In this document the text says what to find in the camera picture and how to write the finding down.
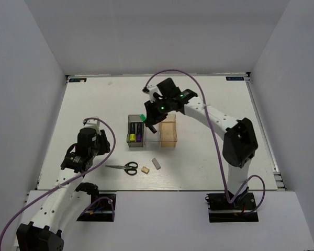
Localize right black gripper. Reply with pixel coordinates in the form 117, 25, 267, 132
144, 97, 173, 127

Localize green highlighter marker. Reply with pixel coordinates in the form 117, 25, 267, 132
139, 114, 147, 127

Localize purple highlighter marker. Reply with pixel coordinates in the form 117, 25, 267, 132
136, 123, 143, 142

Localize yellow highlighter marker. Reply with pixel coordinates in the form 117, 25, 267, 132
129, 122, 136, 142

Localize grey rectangular eraser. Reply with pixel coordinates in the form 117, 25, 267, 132
151, 158, 161, 170

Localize black handled scissors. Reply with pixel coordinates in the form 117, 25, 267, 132
106, 161, 138, 176

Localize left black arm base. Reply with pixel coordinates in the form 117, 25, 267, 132
77, 193, 117, 222

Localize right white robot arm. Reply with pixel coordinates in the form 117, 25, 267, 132
142, 78, 258, 209

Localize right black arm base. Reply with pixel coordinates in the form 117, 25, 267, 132
205, 193, 259, 223

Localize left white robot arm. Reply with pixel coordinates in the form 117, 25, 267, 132
16, 126, 110, 250

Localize clear transparent container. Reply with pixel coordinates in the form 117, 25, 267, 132
143, 121, 160, 150

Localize orange transparent container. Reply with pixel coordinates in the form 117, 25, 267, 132
160, 113, 177, 148

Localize grey transparent container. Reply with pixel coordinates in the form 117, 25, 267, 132
127, 115, 144, 148

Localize left blue table label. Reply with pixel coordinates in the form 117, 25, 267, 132
69, 78, 87, 83

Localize blue table label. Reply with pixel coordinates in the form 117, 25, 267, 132
69, 78, 87, 83
226, 76, 244, 81

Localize right blue table label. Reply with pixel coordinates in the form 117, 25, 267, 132
226, 76, 244, 81

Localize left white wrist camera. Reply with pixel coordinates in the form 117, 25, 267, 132
83, 117, 100, 131

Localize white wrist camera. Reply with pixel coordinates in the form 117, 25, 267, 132
83, 117, 100, 131
142, 84, 160, 102

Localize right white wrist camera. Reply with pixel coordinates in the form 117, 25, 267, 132
142, 84, 160, 102

